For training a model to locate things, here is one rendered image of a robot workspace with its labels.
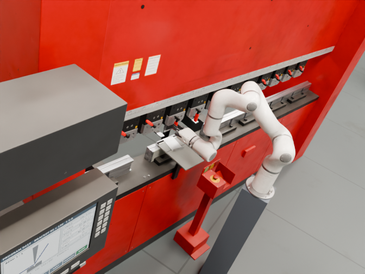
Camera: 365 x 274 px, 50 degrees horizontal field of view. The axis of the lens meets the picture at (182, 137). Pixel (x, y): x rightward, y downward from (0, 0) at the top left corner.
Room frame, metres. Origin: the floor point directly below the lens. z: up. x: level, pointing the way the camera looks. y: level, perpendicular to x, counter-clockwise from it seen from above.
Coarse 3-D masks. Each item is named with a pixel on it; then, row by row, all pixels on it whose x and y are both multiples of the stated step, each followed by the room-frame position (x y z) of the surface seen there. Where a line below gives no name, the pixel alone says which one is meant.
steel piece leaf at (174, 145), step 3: (168, 141) 2.07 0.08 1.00; (171, 141) 2.08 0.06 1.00; (174, 141) 2.09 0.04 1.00; (168, 144) 2.04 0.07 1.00; (171, 144) 2.05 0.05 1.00; (174, 144) 2.06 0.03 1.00; (177, 144) 2.07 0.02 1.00; (171, 147) 2.02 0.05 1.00; (174, 147) 2.03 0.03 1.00; (177, 147) 2.04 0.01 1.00; (180, 147) 2.03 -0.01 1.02; (183, 147) 2.05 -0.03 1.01; (174, 150) 2.00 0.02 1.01; (177, 150) 2.01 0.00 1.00
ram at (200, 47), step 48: (144, 0) 1.65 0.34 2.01; (192, 0) 1.91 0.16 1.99; (240, 0) 2.26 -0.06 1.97; (288, 0) 2.73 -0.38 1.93; (336, 0) 3.40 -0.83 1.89; (144, 48) 1.71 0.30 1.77; (192, 48) 2.01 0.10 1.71; (240, 48) 2.42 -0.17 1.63; (288, 48) 3.01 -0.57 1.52; (144, 96) 1.77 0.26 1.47; (192, 96) 2.13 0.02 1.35
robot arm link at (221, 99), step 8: (216, 96) 1.84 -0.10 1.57; (224, 96) 1.83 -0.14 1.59; (232, 96) 1.82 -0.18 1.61; (240, 96) 1.80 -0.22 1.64; (248, 96) 1.79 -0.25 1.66; (256, 96) 1.81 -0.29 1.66; (216, 104) 1.82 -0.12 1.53; (224, 104) 1.83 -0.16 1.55; (232, 104) 1.81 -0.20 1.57; (240, 104) 1.78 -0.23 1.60; (248, 104) 1.77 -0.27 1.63; (256, 104) 1.77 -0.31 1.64; (208, 112) 1.85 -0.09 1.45; (216, 112) 1.82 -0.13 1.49; (224, 112) 1.86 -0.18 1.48; (248, 112) 1.78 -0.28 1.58
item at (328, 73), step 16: (352, 16) 3.85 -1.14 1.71; (352, 32) 3.81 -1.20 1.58; (336, 48) 3.84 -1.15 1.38; (352, 48) 3.76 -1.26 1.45; (320, 64) 3.87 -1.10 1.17; (336, 64) 3.80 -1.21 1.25; (352, 64) 3.81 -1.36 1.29; (288, 80) 4.00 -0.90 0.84; (304, 80) 3.92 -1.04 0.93; (320, 80) 3.83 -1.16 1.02; (336, 80) 3.75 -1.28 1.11; (320, 96) 3.79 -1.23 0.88; (336, 96) 3.90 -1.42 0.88; (320, 112) 3.74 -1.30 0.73; (304, 128) 3.78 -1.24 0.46; (304, 144) 3.78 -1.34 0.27
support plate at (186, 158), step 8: (160, 144) 2.02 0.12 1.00; (168, 152) 1.96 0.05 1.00; (176, 152) 1.99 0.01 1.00; (184, 152) 2.02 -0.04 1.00; (192, 152) 2.04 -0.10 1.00; (176, 160) 1.91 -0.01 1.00; (184, 160) 1.94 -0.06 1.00; (192, 160) 1.96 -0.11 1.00; (200, 160) 1.99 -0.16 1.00; (184, 168) 1.87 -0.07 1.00
